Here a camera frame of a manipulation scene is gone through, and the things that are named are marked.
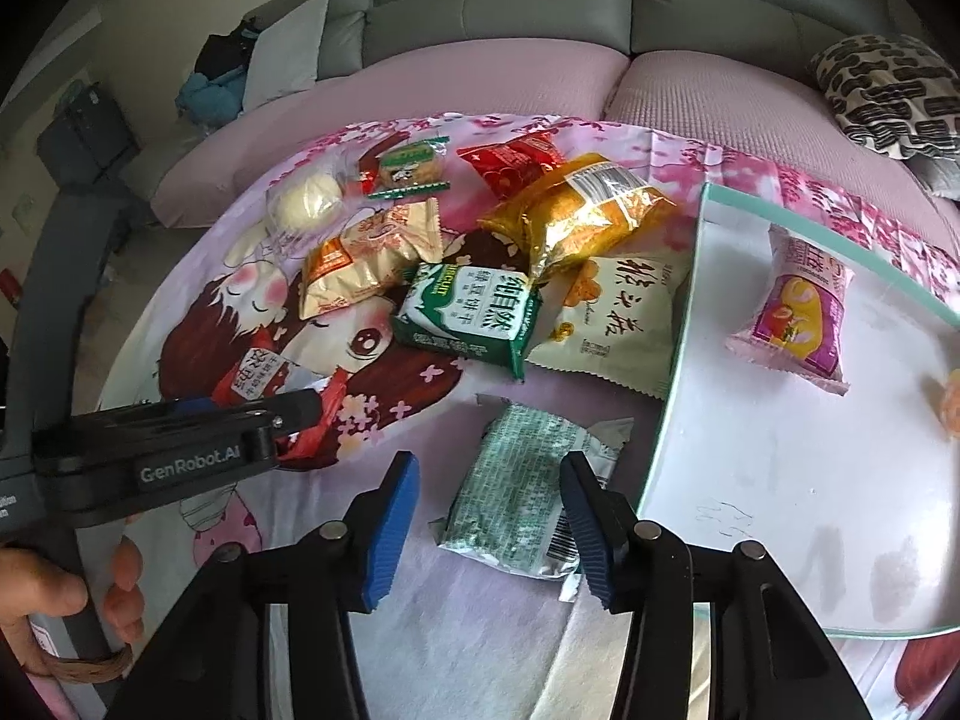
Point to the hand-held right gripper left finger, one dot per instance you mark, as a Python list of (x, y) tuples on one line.
[(390, 532)]

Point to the blue cloth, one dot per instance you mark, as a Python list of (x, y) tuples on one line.
[(206, 97)]

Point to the dark cabinet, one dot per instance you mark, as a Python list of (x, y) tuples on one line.
[(86, 135)]

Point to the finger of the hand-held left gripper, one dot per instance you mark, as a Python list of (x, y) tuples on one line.
[(247, 412)]

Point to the black white patterned pillow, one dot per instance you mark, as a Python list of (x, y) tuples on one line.
[(885, 90)]

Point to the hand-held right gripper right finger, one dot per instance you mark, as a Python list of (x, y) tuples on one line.
[(592, 532)]

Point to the dark clothes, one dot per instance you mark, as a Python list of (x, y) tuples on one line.
[(221, 52)]

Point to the orange cream snack packet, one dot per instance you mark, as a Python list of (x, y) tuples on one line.
[(367, 262)]

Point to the pink purple snack packet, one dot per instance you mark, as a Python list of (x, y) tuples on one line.
[(795, 315)]

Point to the printed pink blanket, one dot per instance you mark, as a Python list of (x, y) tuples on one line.
[(195, 330)]

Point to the grey sofa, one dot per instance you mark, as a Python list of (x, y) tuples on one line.
[(525, 0)]

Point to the glass tray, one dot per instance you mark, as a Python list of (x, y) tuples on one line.
[(787, 465)]

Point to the green white biscuit packet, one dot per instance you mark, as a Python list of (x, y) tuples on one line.
[(465, 315)]

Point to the silver green snack packet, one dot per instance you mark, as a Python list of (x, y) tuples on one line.
[(517, 487)]

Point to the yellow foil snack packet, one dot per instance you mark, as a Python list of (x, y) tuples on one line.
[(577, 217)]

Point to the bun in clear wrapper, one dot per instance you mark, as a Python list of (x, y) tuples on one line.
[(304, 202)]

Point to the person's left hand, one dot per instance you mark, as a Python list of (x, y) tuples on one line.
[(41, 585)]

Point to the red white snack packet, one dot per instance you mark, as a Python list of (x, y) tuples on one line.
[(255, 375)]

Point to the small green red packet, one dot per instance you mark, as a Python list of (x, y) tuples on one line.
[(409, 165)]

